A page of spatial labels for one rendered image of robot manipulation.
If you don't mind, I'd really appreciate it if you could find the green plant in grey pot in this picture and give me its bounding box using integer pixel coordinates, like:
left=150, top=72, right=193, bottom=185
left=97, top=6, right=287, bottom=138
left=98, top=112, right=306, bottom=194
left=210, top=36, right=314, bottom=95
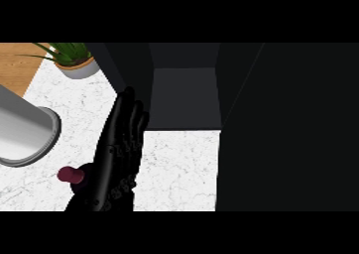
left=20, top=42, right=100, bottom=80

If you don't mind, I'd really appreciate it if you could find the dark wine bottle, maroon cap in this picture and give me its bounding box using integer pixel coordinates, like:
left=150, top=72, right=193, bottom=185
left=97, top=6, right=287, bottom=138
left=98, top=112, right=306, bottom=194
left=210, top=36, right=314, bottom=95
left=55, top=163, right=94, bottom=196

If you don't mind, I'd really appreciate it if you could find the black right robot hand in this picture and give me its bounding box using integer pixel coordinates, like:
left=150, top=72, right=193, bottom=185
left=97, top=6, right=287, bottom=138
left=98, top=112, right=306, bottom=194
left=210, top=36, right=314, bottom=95
left=63, top=85, right=150, bottom=212

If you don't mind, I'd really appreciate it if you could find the dark grey open cabinet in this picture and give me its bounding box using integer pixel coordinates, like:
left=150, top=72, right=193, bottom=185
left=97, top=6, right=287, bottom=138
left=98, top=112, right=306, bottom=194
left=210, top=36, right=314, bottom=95
left=85, top=42, right=263, bottom=131

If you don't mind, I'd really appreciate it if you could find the dark grey cabinet door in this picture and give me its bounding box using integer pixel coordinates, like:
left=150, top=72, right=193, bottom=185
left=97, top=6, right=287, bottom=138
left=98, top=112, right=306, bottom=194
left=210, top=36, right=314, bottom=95
left=213, top=42, right=359, bottom=212

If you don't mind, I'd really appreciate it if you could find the pale grey cylinder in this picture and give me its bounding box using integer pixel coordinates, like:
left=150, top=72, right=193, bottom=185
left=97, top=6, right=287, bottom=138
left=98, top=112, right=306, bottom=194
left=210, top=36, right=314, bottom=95
left=0, top=78, right=63, bottom=169

